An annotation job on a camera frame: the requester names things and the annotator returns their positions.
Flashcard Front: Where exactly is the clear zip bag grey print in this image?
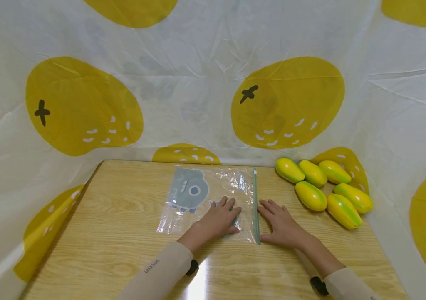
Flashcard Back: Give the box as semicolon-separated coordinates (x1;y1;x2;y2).
156;165;262;245

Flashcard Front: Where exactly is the pile of yellow-green mangoes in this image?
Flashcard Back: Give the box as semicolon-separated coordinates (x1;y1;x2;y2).
275;157;374;230

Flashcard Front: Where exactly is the person's left hand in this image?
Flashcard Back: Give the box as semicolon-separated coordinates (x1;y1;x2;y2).
193;196;243;246

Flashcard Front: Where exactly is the person's left forearm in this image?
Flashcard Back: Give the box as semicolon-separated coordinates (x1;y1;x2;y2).
117;227;206;300

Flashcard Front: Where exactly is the person's right hand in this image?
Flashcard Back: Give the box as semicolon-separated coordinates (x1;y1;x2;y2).
257;199;312;251

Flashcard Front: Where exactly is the person's right forearm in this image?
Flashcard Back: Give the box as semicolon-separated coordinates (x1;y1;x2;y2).
296;237;380;300

